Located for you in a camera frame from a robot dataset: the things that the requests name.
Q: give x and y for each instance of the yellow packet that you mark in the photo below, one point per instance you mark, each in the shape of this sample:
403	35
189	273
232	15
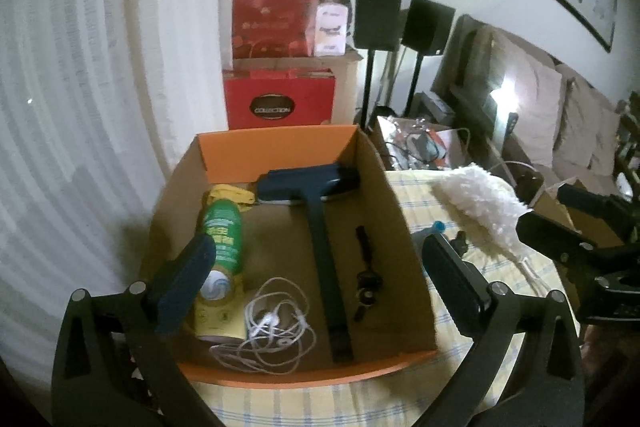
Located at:
222	237

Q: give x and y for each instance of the black lobed knob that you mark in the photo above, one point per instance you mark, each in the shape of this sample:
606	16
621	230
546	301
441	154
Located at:
460	241

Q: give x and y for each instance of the large brown cardboard box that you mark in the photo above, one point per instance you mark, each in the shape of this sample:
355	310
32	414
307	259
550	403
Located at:
345	87

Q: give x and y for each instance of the black speaker stand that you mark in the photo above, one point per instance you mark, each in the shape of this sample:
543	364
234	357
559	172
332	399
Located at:
370	87
415	82

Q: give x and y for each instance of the medium beige sofa cushion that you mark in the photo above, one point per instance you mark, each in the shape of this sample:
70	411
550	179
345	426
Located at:
580	122

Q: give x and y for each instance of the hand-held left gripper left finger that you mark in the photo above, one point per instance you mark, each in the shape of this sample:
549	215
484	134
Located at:
185	287

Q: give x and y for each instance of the red gift box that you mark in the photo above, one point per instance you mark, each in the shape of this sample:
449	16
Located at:
300	94

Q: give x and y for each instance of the dark brown sofa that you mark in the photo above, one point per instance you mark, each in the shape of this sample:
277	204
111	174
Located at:
450	72

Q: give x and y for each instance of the red gift bag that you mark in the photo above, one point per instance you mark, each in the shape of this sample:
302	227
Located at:
275	22

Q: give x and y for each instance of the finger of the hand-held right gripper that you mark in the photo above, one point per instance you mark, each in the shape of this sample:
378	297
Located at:
550	234
590	204

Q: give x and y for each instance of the orange cardboard box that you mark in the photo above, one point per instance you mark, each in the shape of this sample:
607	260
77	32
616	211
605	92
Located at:
280	147

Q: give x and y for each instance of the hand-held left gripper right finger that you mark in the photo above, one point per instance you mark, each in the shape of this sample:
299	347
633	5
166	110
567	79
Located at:
450	282

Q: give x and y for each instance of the small beige sofa cushion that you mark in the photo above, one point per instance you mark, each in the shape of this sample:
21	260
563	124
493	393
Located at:
606	142

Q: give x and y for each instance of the black speaker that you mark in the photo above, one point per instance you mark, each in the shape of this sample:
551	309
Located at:
377	14
427	24

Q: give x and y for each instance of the white curtain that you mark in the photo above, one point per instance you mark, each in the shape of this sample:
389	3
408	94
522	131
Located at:
75	82

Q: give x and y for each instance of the yellow checked tablecloth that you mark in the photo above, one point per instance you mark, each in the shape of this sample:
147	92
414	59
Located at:
310	407

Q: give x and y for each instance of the large beige sofa cushion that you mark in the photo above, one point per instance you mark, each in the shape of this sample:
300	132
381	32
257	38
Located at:
535	107

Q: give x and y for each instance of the white fluffy duster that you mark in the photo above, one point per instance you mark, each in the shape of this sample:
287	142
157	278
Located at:
475	192

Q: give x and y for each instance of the dark cluttered shelf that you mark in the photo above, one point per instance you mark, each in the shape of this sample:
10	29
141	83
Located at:
631	132

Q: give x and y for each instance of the cluttered storage bin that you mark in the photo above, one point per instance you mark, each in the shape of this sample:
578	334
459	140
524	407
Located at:
420	142

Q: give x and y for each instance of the open brown cardboard box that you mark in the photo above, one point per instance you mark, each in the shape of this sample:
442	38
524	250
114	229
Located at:
547	202

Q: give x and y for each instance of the dark blue squeegee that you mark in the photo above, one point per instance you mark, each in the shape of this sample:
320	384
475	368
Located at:
320	227

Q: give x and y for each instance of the white pink tissue pack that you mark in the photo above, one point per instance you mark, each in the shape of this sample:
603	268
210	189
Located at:
331	29

